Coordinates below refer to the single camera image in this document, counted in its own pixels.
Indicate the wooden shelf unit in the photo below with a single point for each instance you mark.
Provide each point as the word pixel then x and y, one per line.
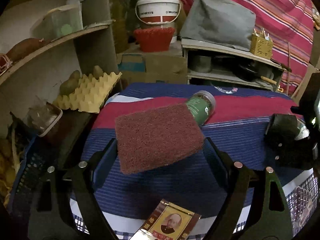
pixel 95 50

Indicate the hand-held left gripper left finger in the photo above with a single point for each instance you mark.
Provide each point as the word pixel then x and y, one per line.
pixel 103 162

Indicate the blue plastic crate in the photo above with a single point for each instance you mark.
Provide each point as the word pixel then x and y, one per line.
pixel 27 180

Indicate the sweet potato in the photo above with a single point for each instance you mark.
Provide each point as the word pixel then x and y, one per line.
pixel 25 48

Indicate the yellow chopstick holder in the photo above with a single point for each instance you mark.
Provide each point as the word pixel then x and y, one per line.
pixel 261 46

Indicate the red plastic basket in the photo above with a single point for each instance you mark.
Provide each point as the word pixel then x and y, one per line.
pixel 153 40

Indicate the striped blue red tablecloth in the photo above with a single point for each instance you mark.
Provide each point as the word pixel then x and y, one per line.
pixel 155 192

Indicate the grey metal pot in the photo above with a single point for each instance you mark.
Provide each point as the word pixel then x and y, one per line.
pixel 202 63

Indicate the clear pink-rimmed plastic tub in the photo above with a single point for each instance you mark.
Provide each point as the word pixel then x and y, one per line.
pixel 46 118

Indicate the clear plastic storage box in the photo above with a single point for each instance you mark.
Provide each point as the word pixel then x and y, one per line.
pixel 60 20

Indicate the cardboard box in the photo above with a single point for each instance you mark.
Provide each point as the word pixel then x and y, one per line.
pixel 162 67

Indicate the yellow egg tray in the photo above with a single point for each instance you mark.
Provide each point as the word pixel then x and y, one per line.
pixel 87 92

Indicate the reddish brown scouring pad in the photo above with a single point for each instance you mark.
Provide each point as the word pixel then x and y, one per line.
pixel 157 137

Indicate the green labelled jar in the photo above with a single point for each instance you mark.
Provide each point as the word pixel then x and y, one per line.
pixel 202 106

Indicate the large potato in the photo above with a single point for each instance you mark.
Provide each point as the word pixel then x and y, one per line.
pixel 70 82

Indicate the pink striped cloth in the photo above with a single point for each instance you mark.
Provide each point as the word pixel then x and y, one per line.
pixel 275 10

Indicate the grey cloth cover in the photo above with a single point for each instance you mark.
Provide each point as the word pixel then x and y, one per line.
pixel 217 20

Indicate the small potato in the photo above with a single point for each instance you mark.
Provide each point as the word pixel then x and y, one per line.
pixel 98 71

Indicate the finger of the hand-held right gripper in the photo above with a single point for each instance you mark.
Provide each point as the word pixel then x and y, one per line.
pixel 282 130

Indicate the white red plastic bucket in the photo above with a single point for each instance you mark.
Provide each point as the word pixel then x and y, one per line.
pixel 158 8

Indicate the low white shelf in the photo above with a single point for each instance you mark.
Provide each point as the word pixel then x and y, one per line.
pixel 220 77

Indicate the yellow red portrait box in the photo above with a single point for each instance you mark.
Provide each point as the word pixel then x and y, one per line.
pixel 170 221

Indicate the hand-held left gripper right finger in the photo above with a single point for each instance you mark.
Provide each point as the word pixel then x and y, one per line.
pixel 216 165

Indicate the pile of yellow potatoes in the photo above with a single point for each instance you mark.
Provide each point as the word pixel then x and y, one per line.
pixel 6 170

